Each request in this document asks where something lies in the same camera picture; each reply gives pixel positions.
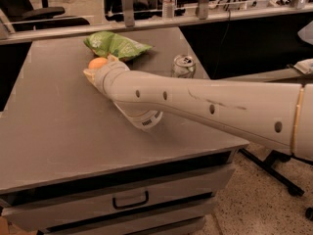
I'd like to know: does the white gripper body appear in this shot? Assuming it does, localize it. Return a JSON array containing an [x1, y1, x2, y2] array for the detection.
[[95, 62, 129, 94]]

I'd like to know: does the orange fruit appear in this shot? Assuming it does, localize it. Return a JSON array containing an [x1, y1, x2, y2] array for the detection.
[[88, 57, 108, 70]]

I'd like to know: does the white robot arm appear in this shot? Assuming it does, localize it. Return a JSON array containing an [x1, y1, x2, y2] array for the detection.
[[84, 60, 313, 161]]

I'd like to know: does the green rice chip bag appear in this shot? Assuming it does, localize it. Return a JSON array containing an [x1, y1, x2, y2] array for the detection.
[[84, 31, 152, 62]]

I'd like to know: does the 7up soda can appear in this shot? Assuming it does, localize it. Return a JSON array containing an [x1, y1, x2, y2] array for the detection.
[[171, 55, 196, 78]]

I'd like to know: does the clear plastic water bottle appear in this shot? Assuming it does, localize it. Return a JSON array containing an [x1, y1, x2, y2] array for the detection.
[[162, 0, 176, 19]]

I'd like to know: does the black office chair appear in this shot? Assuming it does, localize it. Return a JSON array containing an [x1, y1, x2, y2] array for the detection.
[[0, 0, 89, 31]]

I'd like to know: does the lower grey cabinet drawer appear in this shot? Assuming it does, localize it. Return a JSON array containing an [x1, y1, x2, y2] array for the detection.
[[45, 198, 216, 235]]

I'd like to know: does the black rolling stand base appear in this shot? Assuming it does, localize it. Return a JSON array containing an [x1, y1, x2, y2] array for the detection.
[[240, 149, 313, 224]]

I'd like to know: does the grey cabinet drawer with handle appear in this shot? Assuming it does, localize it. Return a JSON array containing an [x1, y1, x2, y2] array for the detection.
[[3, 164, 235, 231]]

